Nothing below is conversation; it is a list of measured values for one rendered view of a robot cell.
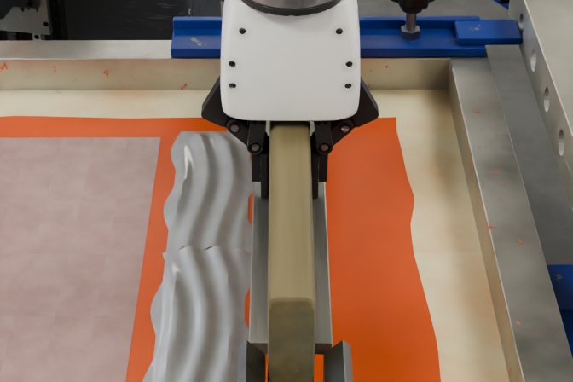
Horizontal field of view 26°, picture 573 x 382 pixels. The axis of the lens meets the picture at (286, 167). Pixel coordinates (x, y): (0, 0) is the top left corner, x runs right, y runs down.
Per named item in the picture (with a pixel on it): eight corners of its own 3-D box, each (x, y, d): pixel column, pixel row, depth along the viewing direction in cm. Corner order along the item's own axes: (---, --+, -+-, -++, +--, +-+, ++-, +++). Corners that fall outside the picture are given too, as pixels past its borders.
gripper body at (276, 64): (361, -51, 89) (355, 83, 95) (219, -52, 89) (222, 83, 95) (367, -3, 83) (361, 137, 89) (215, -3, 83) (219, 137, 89)
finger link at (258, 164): (269, 103, 94) (269, 175, 98) (228, 102, 94) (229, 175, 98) (269, 126, 91) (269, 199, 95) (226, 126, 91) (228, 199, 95)
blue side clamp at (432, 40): (173, 103, 121) (169, 40, 117) (176, 78, 125) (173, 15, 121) (480, 102, 121) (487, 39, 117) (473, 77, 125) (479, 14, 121)
